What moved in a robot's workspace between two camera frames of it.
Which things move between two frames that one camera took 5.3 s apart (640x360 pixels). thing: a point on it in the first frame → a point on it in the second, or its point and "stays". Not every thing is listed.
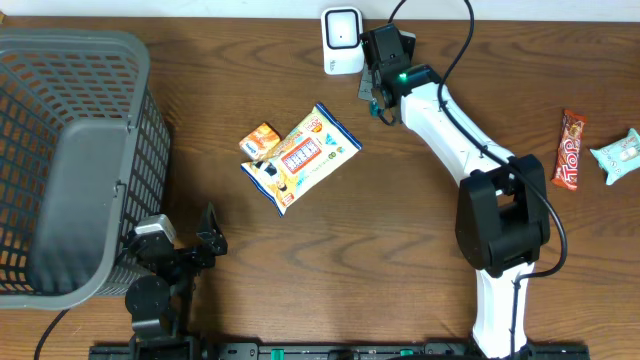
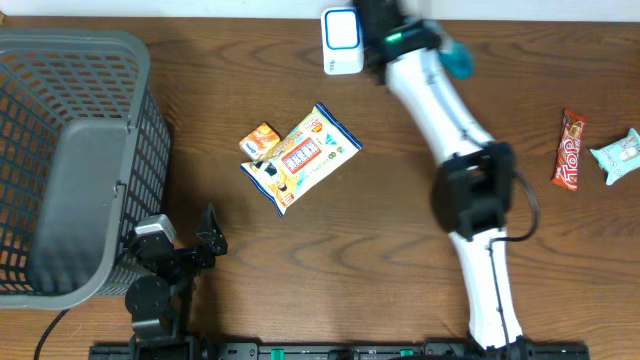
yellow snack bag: x=303 y=158 stays
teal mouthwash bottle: x=374 y=108 → x=459 y=59
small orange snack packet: x=259 y=140 stays
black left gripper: x=212 y=243 stays
